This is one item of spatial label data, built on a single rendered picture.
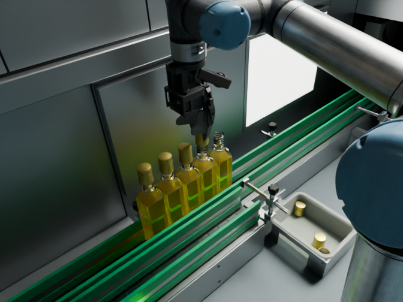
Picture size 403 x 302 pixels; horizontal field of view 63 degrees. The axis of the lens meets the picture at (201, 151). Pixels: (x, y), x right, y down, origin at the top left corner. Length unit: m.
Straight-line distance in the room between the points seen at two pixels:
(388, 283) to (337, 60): 0.31
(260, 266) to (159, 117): 0.54
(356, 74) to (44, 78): 0.56
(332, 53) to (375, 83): 0.08
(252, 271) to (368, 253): 0.64
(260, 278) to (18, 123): 0.76
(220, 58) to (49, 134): 0.49
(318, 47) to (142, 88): 0.43
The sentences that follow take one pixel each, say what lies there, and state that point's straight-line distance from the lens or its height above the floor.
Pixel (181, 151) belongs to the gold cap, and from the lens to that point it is 0.80.
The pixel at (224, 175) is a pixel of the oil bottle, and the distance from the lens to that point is 0.94.
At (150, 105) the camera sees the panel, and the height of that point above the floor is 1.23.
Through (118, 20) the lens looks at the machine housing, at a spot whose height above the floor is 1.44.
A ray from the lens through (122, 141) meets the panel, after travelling 0.85.
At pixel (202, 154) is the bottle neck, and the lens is 0.86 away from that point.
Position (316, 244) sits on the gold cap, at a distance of 1.10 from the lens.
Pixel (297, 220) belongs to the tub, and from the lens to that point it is 1.17.
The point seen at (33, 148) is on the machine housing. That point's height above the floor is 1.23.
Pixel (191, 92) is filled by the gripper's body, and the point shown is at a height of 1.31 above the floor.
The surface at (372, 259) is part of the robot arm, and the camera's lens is 0.45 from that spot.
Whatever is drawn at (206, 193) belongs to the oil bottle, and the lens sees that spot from 0.93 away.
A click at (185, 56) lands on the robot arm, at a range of 0.69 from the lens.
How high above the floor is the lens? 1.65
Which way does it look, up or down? 38 degrees down
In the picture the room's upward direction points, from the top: 3 degrees counter-clockwise
